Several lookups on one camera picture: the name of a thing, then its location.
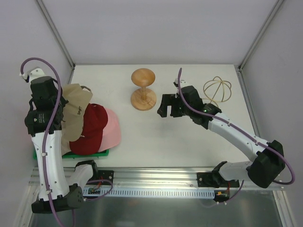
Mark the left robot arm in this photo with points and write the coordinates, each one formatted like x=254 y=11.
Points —
x=43 y=122

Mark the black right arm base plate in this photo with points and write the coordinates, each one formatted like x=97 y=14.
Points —
x=214 y=180

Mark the right aluminium frame post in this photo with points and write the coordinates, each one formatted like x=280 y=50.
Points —
x=272 y=14

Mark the aluminium rail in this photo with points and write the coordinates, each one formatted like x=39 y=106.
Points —
x=160 y=178

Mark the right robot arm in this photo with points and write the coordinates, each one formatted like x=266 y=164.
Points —
x=264 y=158

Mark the left aluminium frame post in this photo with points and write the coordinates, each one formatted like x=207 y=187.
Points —
x=45 y=13

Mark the green plastic tray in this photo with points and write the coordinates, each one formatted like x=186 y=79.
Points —
x=71 y=155

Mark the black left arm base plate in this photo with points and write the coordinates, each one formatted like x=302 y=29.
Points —
x=104 y=175

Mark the pink cap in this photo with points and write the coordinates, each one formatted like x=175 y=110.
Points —
x=111 y=133

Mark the gold wire sphere stand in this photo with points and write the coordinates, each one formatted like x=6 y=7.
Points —
x=217 y=90

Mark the aluminium frame post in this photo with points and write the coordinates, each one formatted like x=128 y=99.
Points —
x=45 y=13
x=272 y=14

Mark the wooden hat stand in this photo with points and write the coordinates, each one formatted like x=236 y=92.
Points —
x=143 y=99

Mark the white slotted cable duct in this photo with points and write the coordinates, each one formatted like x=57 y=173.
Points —
x=162 y=193

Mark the dark red cap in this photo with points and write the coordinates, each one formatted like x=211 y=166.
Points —
x=89 y=142

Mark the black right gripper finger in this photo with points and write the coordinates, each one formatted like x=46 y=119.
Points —
x=176 y=107
x=165 y=103

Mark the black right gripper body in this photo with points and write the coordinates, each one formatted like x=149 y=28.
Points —
x=175 y=107

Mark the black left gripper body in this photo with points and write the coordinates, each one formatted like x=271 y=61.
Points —
x=59 y=109

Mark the beige sport cap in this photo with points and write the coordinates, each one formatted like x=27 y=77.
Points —
x=78 y=97

